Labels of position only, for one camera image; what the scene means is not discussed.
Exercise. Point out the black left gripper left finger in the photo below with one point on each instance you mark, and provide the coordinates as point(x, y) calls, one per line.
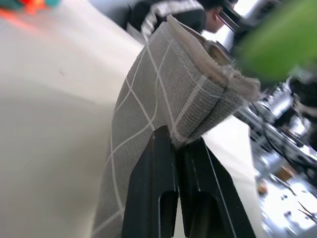
point(151, 173)

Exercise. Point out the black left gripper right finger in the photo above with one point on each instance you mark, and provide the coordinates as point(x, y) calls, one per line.
point(205, 188)

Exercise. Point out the grey checked zipper pouch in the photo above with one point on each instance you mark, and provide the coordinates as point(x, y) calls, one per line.
point(138, 111)

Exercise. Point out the silver and black machinery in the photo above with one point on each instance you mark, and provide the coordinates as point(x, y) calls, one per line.
point(280, 119)

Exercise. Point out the person in dark striped jacket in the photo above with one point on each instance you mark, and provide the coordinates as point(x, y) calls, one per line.
point(173, 11)

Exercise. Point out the green object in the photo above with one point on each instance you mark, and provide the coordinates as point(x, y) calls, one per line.
point(280, 42)

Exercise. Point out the orange and teal object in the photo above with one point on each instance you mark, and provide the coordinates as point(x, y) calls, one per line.
point(32, 4)

